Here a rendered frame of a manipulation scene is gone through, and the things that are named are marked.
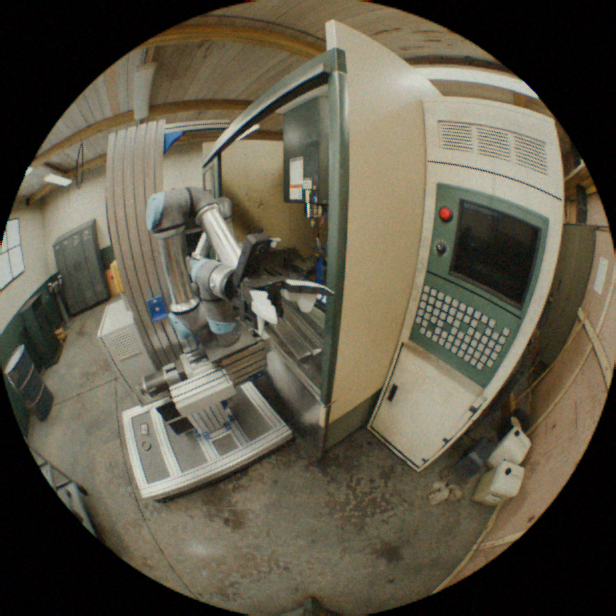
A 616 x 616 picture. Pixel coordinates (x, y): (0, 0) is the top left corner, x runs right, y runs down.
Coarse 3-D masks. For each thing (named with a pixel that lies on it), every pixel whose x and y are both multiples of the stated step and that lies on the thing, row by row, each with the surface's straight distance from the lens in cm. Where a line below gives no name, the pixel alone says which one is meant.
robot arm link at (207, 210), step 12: (192, 192) 76; (204, 192) 78; (204, 204) 75; (216, 204) 76; (192, 216) 78; (204, 216) 74; (216, 216) 73; (204, 228) 73; (216, 228) 70; (228, 228) 72; (216, 240) 69; (228, 240) 68; (216, 252) 70; (228, 252) 66; (240, 252) 67; (228, 264) 66
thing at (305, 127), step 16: (320, 96) 159; (288, 112) 185; (304, 112) 165; (320, 112) 153; (288, 128) 180; (304, 128) 161; (320, 128) 149; (288, 144) 176; (304, 144) 157; (320, 144) 146; (288, 160) 173; (304, 160) 155; (320, 160) 144; (288, 176) 172; (304, 176) 154; (320, 176) 143; (288, 192) 172; (304, 192) 153; (320, 192) 143
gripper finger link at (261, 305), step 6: (252, 294) 35; (258, 294) 35; (264, 294) 35; (258, 300) 33; (264, 300) 33; (252, 306) 33; (258, 306) 32; (264, 306) 31; (270, 306) 31; (258, 312) 32; (264, 312) 31; (270, 312) 30; (258, 318) 35; (264, 318) 31; (270, 318) 30; (276, 318) 29; (258, 324) 36
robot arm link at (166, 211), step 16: (160, 192) 76; (176, 192) 75; (160, 208) 71; (176, 208) 72; (192, 208) 75; (160, 224) 72; (176, 224) 72; (160, 240) 76; (176, 240) 74; (176, 256) 75; (176, 272) 76; (176, 288) 78; (176, 304) 81; (192, 304) 80; (176, 320) 81; (192, 320) 82
